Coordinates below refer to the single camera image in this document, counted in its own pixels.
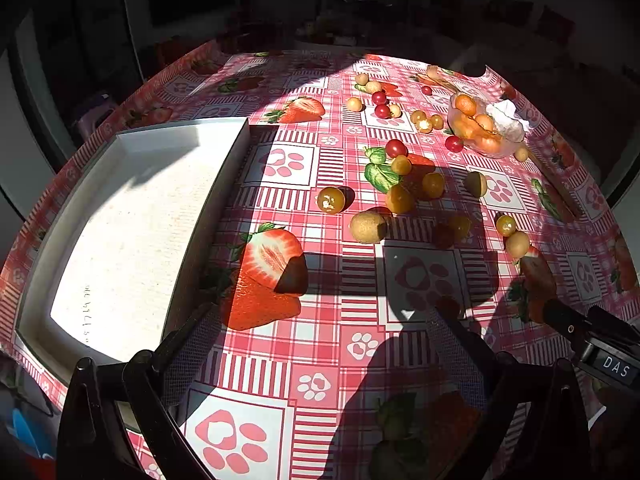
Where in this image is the brown kiwi fruit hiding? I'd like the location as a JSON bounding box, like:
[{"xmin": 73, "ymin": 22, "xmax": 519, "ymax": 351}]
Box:
[{"xmin": 349, "ymin": 210, "xmax": 387, "ymax": 244}]

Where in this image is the pale longan fruit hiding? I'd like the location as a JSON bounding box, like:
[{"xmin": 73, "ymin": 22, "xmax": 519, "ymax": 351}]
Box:
[{"xmin": 464, "ymin": 171, "xmax": 488, "ymax": 198}]

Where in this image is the yellow cherry tomato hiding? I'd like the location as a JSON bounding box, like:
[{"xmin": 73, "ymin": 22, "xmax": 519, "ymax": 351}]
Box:
[{"xmin": 317, "ymin": 186, "xmax": 346, "ymax": 214}]

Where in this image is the pale longan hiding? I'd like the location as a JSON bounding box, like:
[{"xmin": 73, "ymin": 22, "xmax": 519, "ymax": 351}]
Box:
[
  {"xmin": 514, "ymin": 146, "xmax": 528, "ymax": 162},
  {"xmin": 504, "ymin": 231, "xmax": 530, "ymax": 261}
]

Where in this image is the large yellow tomato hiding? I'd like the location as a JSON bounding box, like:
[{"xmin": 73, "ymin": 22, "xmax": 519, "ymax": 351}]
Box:
[{"xmin": 385, "ymin": 184, "xmax": 416, "ymax": 214}]

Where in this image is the white shallow tray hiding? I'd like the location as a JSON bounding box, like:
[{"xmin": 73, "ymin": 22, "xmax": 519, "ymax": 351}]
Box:
[{"xmin": 17, "ymin": 117, "xmax": 250, "ymax": 382}]

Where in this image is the red strawberry print tablecloth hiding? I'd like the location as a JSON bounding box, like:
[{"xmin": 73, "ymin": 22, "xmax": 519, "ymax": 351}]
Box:
[{"xmin": 1, "ymin": 43, "xmax": 639, "ymax": 479}]

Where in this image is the small yellow tomato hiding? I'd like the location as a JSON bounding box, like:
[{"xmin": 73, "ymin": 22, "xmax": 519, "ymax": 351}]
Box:
[{"xmin": 390, "ymin": 155, "xmax": 412, "ymax": 177}]

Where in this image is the pale longan beside bowl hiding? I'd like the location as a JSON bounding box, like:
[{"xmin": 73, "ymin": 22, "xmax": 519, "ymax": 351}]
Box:
[{"xmin": 514, "ymin": 146, "xmax": 528, "ymax": 162}]

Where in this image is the red cherry tomato near bowl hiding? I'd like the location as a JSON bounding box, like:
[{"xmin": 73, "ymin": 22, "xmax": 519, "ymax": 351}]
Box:
[{"xmin": 445, "ymin": 136, "xmax": 464, "ymax": 153}]

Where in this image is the white crumpled tissue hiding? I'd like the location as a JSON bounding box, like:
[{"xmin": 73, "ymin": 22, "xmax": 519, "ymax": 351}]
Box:
[{"xmin": 485, "ymin": 100, "xmax": 525, "ymax": 142}]

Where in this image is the purple plastic stool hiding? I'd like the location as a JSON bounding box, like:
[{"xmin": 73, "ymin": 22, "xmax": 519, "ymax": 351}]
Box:
[{"xmin": 73, "ymin": 93, "xmax": 117, "ymax": 140}]

